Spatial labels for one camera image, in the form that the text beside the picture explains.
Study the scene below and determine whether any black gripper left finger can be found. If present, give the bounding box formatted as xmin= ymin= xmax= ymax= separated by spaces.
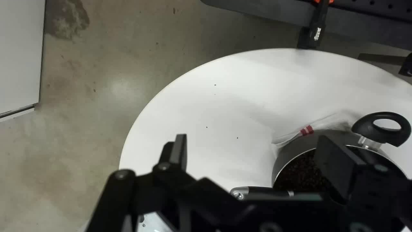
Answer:
xmin=160 ymin=134 xmax=187 ymax=170

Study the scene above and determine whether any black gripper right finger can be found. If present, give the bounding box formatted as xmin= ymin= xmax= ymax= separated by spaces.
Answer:
xmin=315 ymin=135 xmax=370 ymax=198

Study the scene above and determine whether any black cooking pot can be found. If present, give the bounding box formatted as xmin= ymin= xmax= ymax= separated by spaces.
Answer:
xmin=272 ymin=112 xmax=411 ymax=201

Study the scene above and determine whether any white round table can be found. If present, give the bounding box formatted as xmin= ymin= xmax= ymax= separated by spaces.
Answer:
xmin=120 ymin=49 xmax=412 ymax=189

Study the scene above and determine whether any black orange clamp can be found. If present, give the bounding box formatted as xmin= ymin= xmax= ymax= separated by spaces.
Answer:
xmin=298 ymin=0 xmax=335 ymax=49

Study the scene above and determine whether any white board panel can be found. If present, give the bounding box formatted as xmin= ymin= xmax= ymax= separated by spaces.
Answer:
xmin=0 ymin=0 xmax=46 ymax=117

